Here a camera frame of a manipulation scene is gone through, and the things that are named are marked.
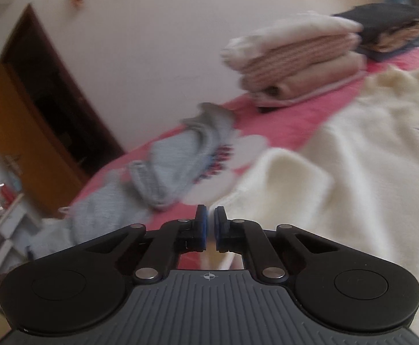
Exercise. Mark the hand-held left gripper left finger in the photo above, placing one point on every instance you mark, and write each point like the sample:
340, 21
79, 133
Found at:
203, 230

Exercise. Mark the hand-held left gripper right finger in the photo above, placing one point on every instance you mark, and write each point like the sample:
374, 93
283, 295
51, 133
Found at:
218, 230

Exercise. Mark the white fluffy sweater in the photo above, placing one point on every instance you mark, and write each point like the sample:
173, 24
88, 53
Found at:
356, 172

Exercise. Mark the stack of pink folded clothes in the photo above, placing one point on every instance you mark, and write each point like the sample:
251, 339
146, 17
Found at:
295, 32

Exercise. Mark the grey hoodie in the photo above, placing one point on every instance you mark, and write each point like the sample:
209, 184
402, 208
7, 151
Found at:
177, 165

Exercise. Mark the pink floral blanket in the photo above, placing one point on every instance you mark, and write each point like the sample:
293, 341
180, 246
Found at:
284, 122

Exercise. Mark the beige folded garment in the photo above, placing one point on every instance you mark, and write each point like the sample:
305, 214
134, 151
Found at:
313, 79

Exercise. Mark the pink checked folded garment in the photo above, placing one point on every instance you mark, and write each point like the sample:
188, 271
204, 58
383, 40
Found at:
302, 55

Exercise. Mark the white shelf with clutter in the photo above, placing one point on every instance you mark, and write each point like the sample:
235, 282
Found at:
1, 230

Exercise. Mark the wooden door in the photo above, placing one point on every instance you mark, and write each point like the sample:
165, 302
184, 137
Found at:
26, 115

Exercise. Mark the blue folded garment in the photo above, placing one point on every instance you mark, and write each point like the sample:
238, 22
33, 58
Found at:
399, 52

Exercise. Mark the tan folded garment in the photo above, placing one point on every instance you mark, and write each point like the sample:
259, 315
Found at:
396, 37

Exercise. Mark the black folded garment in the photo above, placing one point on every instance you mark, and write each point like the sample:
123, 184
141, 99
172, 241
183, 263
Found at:
381, 16

